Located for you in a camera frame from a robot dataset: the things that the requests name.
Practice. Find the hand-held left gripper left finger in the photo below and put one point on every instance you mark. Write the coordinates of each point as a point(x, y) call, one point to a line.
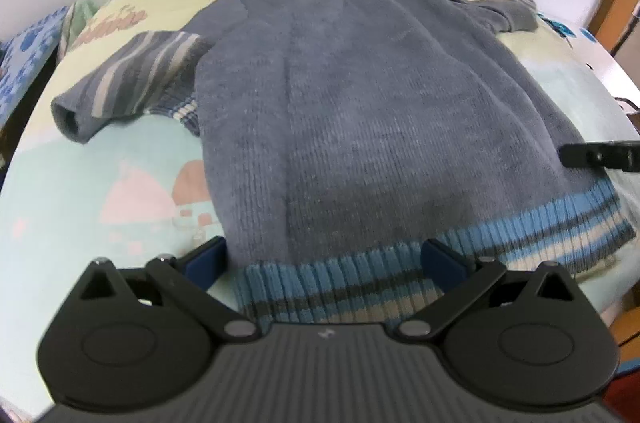
point(212, 260)

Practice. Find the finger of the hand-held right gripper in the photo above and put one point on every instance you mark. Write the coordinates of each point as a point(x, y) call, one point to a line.
point(600, 155)

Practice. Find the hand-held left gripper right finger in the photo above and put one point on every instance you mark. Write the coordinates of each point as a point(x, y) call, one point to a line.
point(440, 263)

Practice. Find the blue-grey knitted sweater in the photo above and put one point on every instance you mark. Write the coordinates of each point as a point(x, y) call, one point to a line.
point(350, 103)

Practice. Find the white side table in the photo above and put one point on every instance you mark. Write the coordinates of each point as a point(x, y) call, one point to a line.
point(600, 68)

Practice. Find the printed pastel baby blanket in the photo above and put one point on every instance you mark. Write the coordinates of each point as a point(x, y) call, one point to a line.
point(125, 183)

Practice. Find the blue packet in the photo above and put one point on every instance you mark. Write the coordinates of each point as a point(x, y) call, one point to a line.
point(567, 28)

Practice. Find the blue white patterned cloth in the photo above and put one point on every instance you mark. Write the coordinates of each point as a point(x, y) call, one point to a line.
point(25, 53)

